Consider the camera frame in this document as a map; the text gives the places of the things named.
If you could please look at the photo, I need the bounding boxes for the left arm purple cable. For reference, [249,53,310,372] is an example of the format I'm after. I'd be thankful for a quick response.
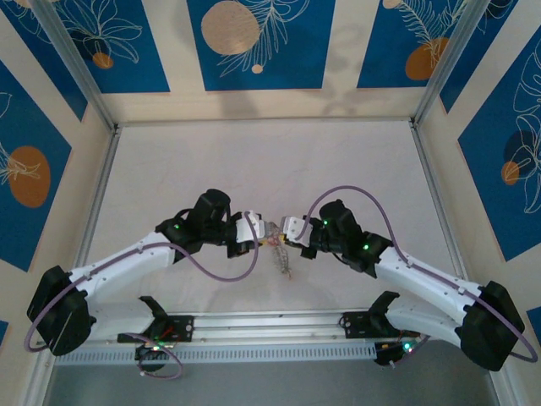
[25,219,261,380]

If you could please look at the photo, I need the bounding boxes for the aluminium mounting rail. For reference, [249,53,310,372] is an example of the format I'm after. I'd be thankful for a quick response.
[36,304,466,347]

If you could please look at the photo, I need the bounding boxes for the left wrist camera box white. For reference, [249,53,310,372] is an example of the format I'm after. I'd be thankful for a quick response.
[234,209,272,245]

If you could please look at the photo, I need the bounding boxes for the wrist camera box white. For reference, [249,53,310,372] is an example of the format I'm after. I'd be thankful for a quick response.
[277,214,314,247]
[234,209,272,245]

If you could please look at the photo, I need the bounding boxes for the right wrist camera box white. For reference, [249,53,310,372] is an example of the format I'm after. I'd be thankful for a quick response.
[277,214,314,247]

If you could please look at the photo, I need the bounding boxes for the grey keyring with small rings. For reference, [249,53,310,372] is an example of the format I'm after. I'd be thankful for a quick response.
[270,243,296,278]

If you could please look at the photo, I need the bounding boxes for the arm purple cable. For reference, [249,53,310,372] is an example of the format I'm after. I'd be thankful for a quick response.
[25,219,261,380]
[302,185,540,369]

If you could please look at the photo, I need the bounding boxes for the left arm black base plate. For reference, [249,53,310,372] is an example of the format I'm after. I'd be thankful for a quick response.
[117,315,194,343]

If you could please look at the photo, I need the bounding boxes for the grey slotted cable duct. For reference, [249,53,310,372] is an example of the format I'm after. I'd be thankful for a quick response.
[54,341,377,366]

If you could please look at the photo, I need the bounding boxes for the aluminium frame post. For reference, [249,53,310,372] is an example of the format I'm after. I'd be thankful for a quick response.
[31,0,118,130]
[411,0,496,128]

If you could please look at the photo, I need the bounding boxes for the aluminium frame leg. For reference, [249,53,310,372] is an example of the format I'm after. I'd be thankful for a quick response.
[481,367,515,406]
[23,354,58,406]

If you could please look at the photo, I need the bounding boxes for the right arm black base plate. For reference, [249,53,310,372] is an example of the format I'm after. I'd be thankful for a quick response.
[342,310,381,339]

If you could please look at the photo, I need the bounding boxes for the aluminium table side rail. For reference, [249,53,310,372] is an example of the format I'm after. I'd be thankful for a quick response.
[409,122,470,284]
[74,126,123,272]

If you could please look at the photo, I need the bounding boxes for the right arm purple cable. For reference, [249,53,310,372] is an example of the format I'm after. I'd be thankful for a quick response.
[302,185,540,369]

